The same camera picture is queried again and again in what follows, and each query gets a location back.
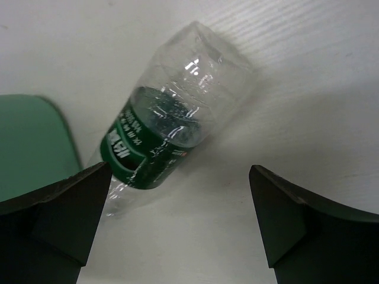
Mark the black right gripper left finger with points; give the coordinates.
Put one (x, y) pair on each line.
(47, 234)

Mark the green plastic bin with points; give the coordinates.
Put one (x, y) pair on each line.
(37, 148)

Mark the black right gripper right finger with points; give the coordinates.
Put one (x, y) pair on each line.
(311, 239)

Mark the green label clear bottle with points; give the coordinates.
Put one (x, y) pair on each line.
(189, 90)

